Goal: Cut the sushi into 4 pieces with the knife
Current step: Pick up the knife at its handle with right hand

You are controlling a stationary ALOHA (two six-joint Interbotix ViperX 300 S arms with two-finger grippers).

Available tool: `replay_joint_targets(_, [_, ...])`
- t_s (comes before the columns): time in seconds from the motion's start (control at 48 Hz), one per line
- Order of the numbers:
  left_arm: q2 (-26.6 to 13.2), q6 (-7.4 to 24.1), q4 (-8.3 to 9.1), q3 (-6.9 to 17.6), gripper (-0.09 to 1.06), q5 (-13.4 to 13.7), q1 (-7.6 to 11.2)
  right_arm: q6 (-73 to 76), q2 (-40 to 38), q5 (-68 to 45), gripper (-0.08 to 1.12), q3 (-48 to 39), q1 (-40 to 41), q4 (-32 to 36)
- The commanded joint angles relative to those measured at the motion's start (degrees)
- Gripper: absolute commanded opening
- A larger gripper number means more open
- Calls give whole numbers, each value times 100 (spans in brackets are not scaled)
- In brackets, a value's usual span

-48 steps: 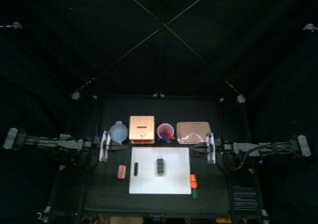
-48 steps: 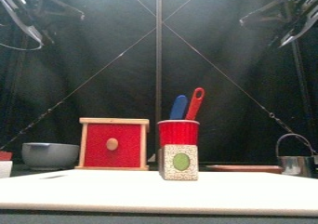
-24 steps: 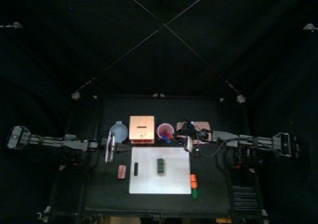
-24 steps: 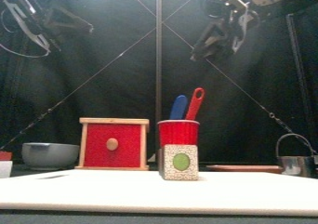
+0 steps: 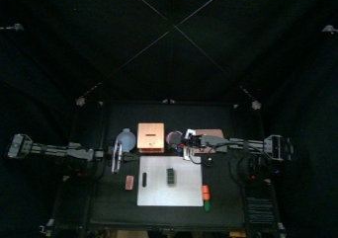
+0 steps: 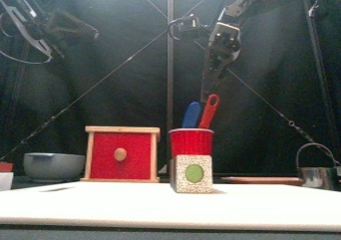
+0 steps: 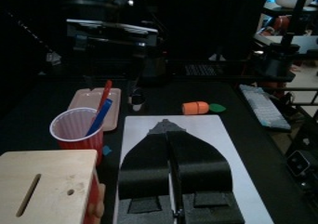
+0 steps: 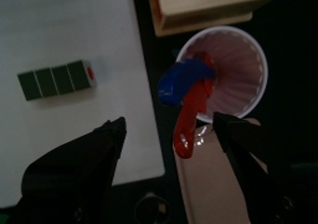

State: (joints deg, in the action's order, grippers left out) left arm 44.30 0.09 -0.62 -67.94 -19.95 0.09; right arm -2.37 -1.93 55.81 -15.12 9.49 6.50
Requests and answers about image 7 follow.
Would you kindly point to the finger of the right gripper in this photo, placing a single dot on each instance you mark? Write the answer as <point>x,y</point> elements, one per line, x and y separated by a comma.
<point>86,69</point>
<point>133,79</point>

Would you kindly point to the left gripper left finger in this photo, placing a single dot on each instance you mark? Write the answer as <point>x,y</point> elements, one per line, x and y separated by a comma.
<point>144,172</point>

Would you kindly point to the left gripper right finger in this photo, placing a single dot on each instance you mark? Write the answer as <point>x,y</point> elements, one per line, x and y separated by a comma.
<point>197,172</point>

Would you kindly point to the small metal bucket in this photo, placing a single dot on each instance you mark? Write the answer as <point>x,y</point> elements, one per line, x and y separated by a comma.
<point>136,102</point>

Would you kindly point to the pink flat tray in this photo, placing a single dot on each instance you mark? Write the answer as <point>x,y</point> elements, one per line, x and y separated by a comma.
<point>84,97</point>

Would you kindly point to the small teal piece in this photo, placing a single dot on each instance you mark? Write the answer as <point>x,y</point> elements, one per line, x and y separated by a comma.
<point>106,150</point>

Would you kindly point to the grey mesh grille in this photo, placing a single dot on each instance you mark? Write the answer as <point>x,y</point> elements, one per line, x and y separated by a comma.
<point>200,70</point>

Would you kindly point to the orange toy carrot piece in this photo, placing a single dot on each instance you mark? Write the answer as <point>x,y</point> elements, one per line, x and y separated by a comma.
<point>193,108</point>

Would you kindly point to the red plastic cup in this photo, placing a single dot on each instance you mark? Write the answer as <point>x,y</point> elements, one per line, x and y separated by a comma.
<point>68,128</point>

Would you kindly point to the green toy leaf piece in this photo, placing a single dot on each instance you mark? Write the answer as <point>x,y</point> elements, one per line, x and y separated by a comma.
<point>216,108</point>

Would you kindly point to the wooden box red front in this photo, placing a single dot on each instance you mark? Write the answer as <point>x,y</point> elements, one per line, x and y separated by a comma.
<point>53,184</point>

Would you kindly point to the black electronic device box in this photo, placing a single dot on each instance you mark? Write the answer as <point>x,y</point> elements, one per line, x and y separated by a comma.
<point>299,162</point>

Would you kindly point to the light grey keyboard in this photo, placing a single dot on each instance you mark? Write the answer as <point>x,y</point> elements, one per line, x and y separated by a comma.
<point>264,108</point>

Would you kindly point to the black stand post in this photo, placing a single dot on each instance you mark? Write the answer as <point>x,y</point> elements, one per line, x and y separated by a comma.
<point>279,60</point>

